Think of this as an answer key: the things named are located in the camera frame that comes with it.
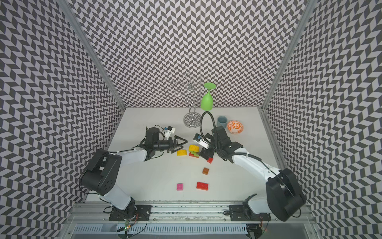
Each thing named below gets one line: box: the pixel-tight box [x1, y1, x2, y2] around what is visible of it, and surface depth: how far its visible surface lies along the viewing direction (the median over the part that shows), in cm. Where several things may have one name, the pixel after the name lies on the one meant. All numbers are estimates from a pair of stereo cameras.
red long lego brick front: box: [195, 181, 209, 191], surface depth 82 cm
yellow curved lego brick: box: [176, 149, 188, 157], surface depth 95 cm
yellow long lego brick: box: [188, 144, 200, 152], surface depth 89 cm
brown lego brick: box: [202, 167, 209, 176], surface depth 88 cm
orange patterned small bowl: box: [226, 120, 244, 135], surface depth 106 cm
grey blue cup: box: [216, 115, 228, 129], surface depth 106 cm
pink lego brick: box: [176, 183, 184, 191], surface depth 82 cm
